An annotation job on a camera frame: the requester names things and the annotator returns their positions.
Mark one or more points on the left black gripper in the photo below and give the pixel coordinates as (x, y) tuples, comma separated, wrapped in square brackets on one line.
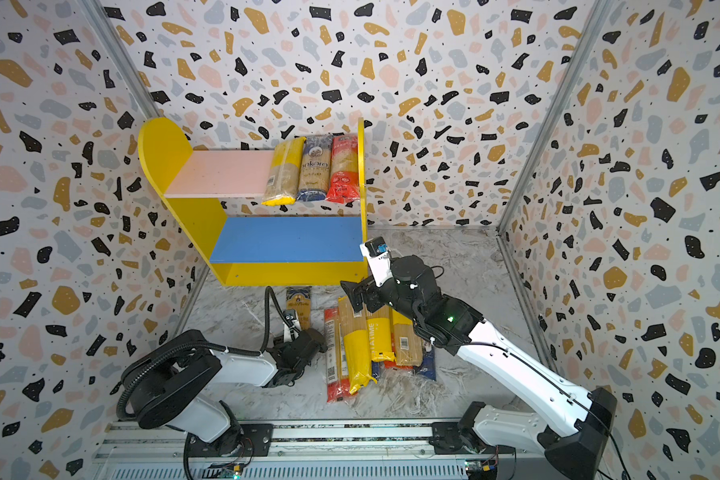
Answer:
[(280, 348)]

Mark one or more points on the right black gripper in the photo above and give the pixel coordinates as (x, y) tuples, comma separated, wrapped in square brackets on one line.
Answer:
[(371, 290)]

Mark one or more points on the dark blue spaghetti bag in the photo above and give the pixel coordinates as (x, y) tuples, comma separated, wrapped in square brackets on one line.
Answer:
[(298, 299)]

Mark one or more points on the blue white spaghetti bag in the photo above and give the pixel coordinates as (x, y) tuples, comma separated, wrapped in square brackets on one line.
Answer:
[(315, 169)]

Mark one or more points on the yellow top spaghetti bag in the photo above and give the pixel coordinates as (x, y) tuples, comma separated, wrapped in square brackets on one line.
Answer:
[(283, 180)]

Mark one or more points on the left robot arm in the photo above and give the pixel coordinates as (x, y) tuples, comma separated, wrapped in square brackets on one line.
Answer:
[(164, 388)]

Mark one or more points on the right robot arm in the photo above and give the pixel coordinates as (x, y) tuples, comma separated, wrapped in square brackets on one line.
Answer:
[(568, 424)]

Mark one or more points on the yellow shelf unit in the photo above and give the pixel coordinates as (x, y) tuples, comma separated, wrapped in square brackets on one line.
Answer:
[(248, 250)]

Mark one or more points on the yellow spaghetti bag with text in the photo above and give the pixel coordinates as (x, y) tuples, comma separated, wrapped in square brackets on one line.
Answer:
[(379, 327)]

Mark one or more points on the red label spaghetti bag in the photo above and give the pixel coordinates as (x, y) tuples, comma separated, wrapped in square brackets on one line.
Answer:
[(337, 375)]

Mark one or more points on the long yellow spaghetti bag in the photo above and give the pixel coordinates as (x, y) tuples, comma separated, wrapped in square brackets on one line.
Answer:
[(356, 342)]

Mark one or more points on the yellow spaghetti bag right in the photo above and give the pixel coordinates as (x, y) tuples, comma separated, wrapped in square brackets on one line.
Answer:
[(407, 344)]

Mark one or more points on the navy spaghetti bag far right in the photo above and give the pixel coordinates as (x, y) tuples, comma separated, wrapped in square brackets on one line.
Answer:
[(427, 368)]

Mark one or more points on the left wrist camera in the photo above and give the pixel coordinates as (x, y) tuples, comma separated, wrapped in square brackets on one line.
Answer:
[(291, 324)]

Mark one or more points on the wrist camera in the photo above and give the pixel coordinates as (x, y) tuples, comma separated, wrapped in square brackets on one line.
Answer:
[(378, 257), (291, 324)]

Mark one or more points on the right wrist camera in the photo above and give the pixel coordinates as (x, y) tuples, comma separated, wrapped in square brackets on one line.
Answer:
[(378, 257)]

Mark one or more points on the metal base rail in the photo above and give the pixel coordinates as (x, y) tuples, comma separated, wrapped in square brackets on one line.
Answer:
[(315, 449)]

